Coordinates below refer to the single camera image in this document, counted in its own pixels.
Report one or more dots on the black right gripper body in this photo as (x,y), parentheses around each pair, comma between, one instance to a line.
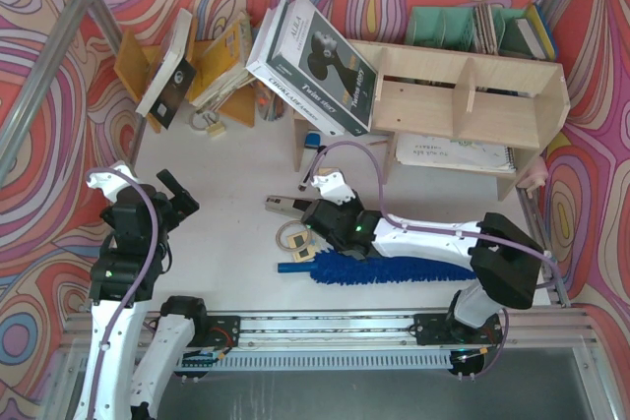
(311,211)

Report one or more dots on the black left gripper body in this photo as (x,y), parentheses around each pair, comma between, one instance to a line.
(173,203)

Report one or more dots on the blue microfiber duster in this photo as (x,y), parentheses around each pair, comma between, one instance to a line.
(329,267)

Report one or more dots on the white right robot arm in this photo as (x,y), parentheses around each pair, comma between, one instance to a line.
(367,247)

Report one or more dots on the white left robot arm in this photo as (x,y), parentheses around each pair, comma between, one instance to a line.
(118,383)

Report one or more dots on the light wooden bookshelf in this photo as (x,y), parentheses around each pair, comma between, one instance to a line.
(521,104)

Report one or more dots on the yellow blue calculator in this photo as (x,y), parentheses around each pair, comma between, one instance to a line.
(315,247)

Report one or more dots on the grey black stapler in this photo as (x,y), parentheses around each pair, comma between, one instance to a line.
(291,207)

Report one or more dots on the small brass padlock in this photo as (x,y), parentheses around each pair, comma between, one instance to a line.
(216,129)

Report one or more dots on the black and white marker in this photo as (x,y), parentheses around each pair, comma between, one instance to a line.
(305,180)

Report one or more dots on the blue and white eraser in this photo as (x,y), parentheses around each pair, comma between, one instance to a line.
(312,141)

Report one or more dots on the black and white paperback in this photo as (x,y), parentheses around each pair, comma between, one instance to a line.
(170,74)

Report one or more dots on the yellow wooden book stand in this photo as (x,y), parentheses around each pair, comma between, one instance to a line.
(132,66)

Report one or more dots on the yellow book stack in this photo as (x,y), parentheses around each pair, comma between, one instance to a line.
(221,67)

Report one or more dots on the coloured pencils bundle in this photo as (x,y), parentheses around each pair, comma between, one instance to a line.
(269,105)

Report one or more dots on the white Choklad book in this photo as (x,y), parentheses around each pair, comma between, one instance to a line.
(287,88)

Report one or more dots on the large Twins story book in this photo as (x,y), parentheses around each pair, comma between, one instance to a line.
(333,73)

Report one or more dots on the pink pig figurine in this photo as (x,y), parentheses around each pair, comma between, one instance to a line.
(535,177)

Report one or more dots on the mint green desk organizer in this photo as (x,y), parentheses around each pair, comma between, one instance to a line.
(486,30)

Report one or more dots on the blue bound book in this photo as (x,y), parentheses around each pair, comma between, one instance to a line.
(537,35)

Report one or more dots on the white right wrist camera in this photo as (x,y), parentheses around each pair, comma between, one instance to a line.
(333,188)

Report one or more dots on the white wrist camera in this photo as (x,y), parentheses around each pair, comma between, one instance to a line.
(110,180)
(333,188)

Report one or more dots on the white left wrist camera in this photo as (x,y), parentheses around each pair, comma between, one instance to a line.
(110,180)

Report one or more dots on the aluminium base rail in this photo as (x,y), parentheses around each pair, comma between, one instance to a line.
(377,340)

